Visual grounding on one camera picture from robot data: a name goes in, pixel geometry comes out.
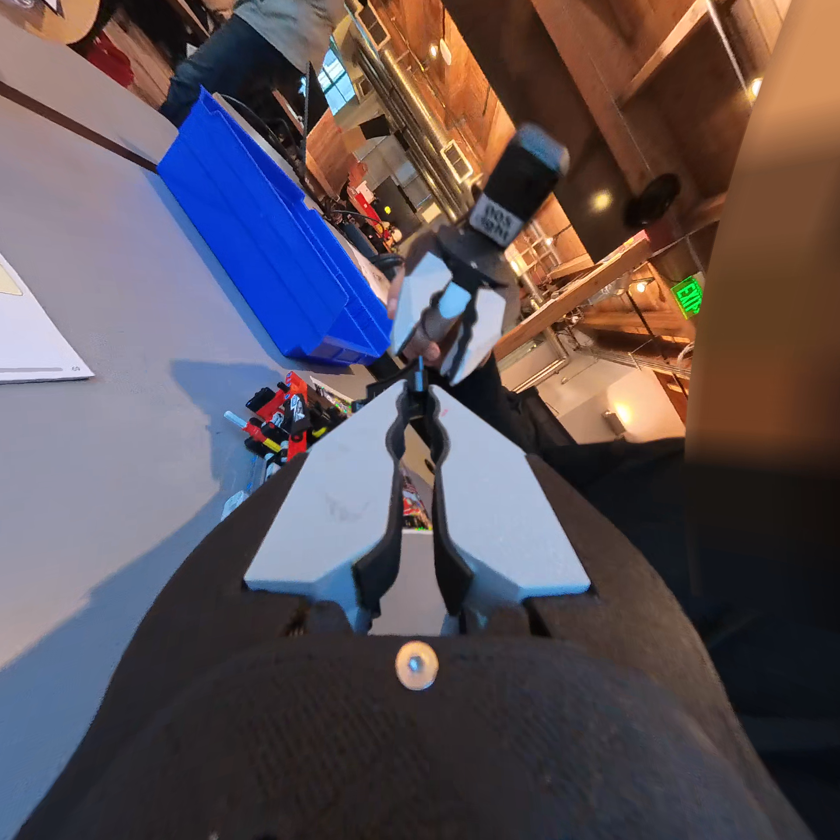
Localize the green exit sign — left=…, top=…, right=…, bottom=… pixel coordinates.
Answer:
left=669, top=274, right=705, bottom=320

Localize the toy brick car model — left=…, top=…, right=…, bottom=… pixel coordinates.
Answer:
left=223, top=369, right=368, bottom=519

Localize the open instruction booklet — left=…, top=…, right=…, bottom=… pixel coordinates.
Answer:
left=0, top=252, right=95, bottom=385

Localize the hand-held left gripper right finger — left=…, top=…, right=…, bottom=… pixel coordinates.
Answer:
left=428, top=386, right=592, bottom=618

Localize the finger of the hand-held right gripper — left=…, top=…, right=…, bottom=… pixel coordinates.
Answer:
left=391, top=251, right=455, bottom=360
left=440, top=287, right=508, bottom=387

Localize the wall lamp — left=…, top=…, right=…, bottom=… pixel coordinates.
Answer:
left=602, top=392, right=635, bottom=435

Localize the black curved brick panel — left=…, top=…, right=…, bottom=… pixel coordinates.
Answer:
left=392, top=354, right=429, bottom=411

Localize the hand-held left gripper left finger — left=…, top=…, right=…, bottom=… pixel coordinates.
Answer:
left=244, top=379, right=406, bottom=616

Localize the person's right hand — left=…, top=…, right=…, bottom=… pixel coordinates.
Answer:
left=408, top=314, right=443, bottom=364

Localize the blue plastic bin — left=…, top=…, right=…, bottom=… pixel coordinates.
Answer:
left=157, top=87, right=393, bottom=367

